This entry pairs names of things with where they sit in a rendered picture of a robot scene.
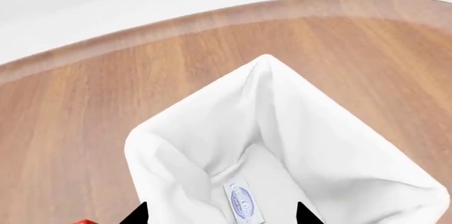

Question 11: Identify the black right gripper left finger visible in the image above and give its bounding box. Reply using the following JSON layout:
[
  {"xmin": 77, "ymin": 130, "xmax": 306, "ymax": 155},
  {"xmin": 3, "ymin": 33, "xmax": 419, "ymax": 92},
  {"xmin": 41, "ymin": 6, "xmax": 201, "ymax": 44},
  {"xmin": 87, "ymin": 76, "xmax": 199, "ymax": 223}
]
[{"xmin": 119, "ymin": 201, "xmax": 149, "ymax": 224}]

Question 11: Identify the white collared shirt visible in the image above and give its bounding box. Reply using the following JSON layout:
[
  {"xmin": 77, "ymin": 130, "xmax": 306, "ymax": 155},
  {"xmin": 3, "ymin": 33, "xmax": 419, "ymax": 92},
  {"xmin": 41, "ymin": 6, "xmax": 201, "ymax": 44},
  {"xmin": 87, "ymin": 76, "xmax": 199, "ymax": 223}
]
[{"xmin": 124, "ymin": 54, "xmax": 452, "ymax": 224}]

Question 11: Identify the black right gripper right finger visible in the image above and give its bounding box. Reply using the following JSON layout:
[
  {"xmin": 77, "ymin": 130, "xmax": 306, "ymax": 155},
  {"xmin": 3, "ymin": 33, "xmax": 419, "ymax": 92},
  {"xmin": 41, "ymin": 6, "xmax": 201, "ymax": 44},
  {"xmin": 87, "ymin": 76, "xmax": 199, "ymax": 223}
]
[{"xmin": 297, "ymin": 201, "xmax": 323, "ymax": 224}]

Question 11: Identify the cream cheese box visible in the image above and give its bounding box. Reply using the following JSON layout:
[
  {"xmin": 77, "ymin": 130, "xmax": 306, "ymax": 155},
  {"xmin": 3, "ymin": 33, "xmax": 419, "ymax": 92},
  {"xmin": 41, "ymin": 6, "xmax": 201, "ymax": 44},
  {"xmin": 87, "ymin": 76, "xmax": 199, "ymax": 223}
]
[{"xmin": 222, "ymin": 180, "xmax": 266, "ymax": 224}]

